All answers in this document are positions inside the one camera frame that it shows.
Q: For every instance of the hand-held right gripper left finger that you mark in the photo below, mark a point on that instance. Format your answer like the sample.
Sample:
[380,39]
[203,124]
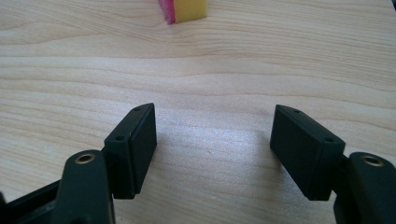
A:
[130,152]

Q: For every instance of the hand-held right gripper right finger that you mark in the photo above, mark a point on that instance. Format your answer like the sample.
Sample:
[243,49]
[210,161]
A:
[308,155]

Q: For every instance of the yellow and pink sponge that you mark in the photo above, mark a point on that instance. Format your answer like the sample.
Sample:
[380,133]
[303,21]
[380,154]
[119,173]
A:
[183,11]

